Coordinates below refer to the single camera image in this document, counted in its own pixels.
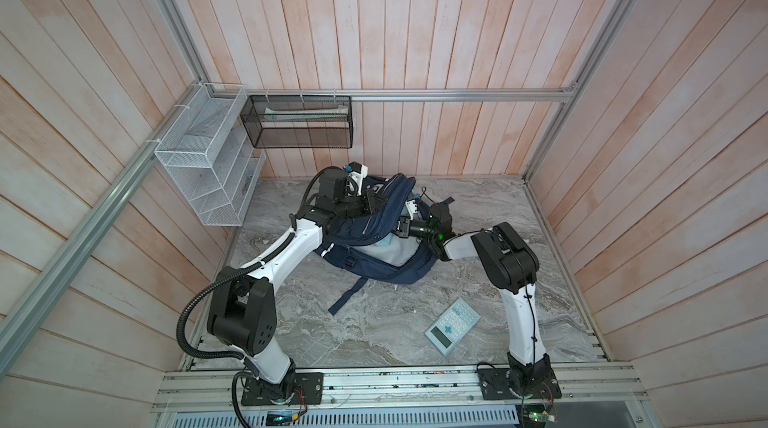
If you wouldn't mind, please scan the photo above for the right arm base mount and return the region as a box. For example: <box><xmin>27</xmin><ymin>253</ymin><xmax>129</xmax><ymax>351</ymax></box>
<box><xmin>475</xmin><ymin>354</ymin><xmax>562</xmax><ymax>400</ymax></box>

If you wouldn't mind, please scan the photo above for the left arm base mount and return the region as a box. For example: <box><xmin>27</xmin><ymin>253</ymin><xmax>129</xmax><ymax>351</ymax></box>
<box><xmin>241</xmin><ymin>371</ymin><xmax>324</xmax><ymax>407</ymax></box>

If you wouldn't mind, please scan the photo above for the white wire shelf rack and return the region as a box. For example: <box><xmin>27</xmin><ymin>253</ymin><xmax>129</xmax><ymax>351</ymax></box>
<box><xmin>155</xmin><ymin>83</ymin><xmax>264</xmax><ymax>227</ymax></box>

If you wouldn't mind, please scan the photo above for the aluminium frame horizontal bar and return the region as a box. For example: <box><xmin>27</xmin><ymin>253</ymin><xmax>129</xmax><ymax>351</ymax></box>
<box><xmin>243</xmin><ymin>88</ymin><xmax>576</xmax><ymax>103</ymax></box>

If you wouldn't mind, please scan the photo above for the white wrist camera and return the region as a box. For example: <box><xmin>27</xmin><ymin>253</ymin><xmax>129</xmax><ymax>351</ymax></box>
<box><xmin>344</xmin><ymin>162</ymin><xmax>368</xmax><ymax>196</ymax></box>
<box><xmin>405</xmin><ymin>198</ymin><xmax>424</xmax><ymax>220</ymax></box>

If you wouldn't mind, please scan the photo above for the black mesh wire basket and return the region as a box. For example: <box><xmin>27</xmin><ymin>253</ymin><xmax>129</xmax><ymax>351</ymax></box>
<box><xmin>240</xmin><ymin>95</ymin><xmax>354</xmax><ymax>149</ymax></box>

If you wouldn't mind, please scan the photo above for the teal calculator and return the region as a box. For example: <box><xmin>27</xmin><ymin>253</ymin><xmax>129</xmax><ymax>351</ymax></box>
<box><xmin>425</xmin><ymin>298</ymin><xmax>481</xmax><ymax>356</ymax></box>

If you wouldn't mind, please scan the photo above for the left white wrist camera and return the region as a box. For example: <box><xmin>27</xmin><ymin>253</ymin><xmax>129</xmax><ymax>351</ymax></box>
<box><xmin>344</xmin><ymin>162</ymin><xmax>368</xmax><ymax>196</ymax></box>

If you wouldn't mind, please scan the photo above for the navy blue student backpack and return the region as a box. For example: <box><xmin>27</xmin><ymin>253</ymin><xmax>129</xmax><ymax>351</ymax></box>
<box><xmin>315</xmin><ymin>174</ymin><xmax>454</xmax><ymax>315</ymax></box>

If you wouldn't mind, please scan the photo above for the light blue pencil pouch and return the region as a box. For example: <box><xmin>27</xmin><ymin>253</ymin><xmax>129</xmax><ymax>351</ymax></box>
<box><xmin>375</xmin><ymin>234</ymin><xmax>399</xmax><ymax>250</ymax></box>

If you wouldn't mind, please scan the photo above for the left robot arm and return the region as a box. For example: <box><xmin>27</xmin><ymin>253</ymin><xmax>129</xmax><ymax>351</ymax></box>
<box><xmin>207</xmin><ymin>169</ymin><xmax>387</xmax><ymax>385</ymax></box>

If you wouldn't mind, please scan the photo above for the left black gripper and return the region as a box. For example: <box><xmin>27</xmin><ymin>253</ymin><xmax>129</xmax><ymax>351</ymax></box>
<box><xmin>335</xmin><ymin>188</ymin><xmax>387</xmax><ymax>219</ymax></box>

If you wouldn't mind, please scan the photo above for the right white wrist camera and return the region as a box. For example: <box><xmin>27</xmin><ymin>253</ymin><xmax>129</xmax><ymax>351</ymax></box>
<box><xmin>405</xmin><ymin>198</ymin><xmax>424</xmax><ymax>220</ymax></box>

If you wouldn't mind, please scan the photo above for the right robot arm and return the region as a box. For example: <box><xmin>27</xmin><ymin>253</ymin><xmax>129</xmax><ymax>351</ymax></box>
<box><xmin>393</xmin><ymin>203</ymin><xmax>551</xmax><ymax>397</ymax></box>

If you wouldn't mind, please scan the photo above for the aluminium mounting rail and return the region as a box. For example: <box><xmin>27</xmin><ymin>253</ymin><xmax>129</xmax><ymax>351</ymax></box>
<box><xmin>150</xmin><ymin>362</ymin><xmax>649</xmax><ymax>413</ymax></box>

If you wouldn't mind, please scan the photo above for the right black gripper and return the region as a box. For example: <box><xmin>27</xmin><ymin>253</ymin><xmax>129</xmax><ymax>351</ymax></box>
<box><xmin>380</xmin><ymin>216</ymin><xmax>439</xmax><ymax>242</ymax></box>

